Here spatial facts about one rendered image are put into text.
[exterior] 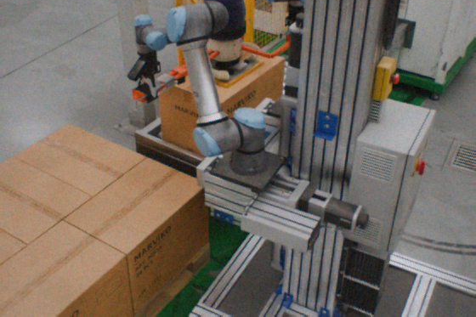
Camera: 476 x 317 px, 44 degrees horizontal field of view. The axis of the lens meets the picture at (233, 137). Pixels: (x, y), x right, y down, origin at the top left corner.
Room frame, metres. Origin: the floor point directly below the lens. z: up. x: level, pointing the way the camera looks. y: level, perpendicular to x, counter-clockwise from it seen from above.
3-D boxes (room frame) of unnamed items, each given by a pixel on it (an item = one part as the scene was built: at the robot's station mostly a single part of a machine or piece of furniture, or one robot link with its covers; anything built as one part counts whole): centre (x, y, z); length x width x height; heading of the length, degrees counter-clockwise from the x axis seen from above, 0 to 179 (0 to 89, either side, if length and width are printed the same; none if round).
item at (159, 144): (2.51, 0.25, 0.58); 0.70 x 0.03 x 0.06; 56
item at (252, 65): (2.74, -0.02, 0.97); 0.34 x 0.10 x 0.05; 145
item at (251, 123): (1.82, -0.05, 1.20); 0.13 x 0.12 x 0.14; 121
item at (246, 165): (1.83, -0.06, 1.09); 0.15 x 0.15 x 0.10
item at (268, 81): (2.79, 0.06, 0.75); 0.60 x 0.40 x 0.40; 145
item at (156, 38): (2.24, 0.32, 1.38); 0.11 x 0.11 x 0.08; 31
